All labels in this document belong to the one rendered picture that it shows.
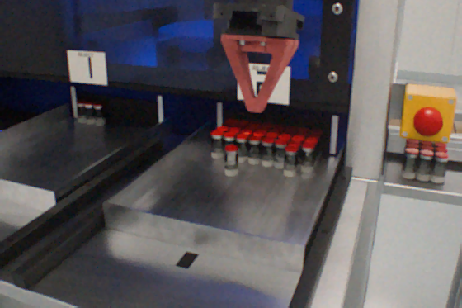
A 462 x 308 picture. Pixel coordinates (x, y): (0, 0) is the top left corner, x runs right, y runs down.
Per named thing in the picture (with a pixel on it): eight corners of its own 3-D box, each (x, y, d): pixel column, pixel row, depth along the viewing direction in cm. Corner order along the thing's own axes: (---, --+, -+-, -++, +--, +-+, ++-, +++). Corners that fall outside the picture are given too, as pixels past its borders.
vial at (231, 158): (227, 170, 74) (227, 145, 73) (240, 172, 73) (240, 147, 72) (222, 175, 72) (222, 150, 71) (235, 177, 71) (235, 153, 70)
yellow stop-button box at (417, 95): (400, 123, 73) (406, 79, 70) (446, 129, 70) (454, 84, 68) (398, 139, 66) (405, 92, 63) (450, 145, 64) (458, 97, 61)
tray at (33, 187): (69, 118, 99) (67, 102, 98) (172, 133, 91) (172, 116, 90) (-66, 182, 70) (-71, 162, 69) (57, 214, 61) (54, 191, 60)
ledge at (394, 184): (386, 159, 83) (388, 150, 82) (459, 170, 79) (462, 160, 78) (381, 193, 71) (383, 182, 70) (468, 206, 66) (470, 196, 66)
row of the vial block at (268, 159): (214, 154, 80) (214, 129, 79) (314, 168, 74) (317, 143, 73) (209, 158, 79) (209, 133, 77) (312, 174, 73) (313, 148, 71)
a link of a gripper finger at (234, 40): (298, 111, 49) (305, 22, 47) (282, 118, 42) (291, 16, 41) (238, 104, 51) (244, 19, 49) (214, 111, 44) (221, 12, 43)
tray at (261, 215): (209, 138, 88) (209, 120, 87) (345, 157, 79) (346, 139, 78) (105, 226, 58) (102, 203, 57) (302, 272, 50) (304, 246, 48)
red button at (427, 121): (411, 127, 66) (415, 101, 64) (440, 130, 65) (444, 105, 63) (411, 136, 63) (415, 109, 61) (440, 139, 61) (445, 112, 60)
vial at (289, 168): (285, 170, 74) (286, 144, 72) (298, 172, 73) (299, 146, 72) (281, 176, 72) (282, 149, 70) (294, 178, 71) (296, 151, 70)
